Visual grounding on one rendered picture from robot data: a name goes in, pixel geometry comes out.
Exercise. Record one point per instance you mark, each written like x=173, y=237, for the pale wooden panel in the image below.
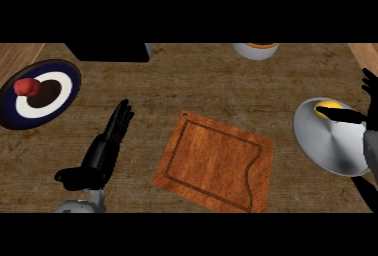
x=366, y=53

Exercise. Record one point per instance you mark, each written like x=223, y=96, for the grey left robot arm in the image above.
x=90, y=204

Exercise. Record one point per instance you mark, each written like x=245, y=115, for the white cup with brown rim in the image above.
x=256, y=51

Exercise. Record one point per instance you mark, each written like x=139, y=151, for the yellow lemon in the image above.
x=327, y=106

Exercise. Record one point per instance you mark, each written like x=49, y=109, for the black appliance block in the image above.
x=111, y=51

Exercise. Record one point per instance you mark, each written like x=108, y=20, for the brown wooden cutting board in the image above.
x=216, y=163

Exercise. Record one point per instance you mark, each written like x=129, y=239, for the red fruit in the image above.
x=27, y=87

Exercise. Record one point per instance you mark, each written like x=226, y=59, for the blue and white round plate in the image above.
x=61, y=100

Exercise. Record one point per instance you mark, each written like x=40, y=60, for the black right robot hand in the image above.
x=344, y=115

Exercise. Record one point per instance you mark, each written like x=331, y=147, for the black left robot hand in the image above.
x=101, y=156

